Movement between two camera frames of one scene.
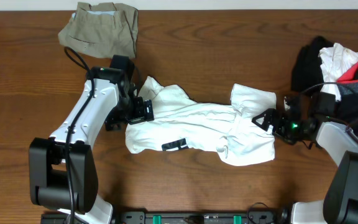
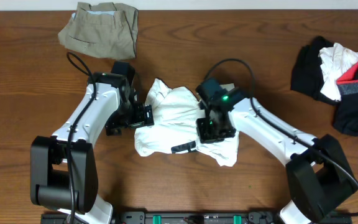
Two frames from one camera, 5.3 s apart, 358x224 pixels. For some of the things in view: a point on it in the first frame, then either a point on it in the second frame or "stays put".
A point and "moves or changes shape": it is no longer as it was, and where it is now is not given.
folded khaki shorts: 102,30 stays put
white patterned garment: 335,60 stays put
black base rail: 182,217 stays put
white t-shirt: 179,124 moves or changes shape
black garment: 306,71 stays put
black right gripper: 277,130 -> 205,136
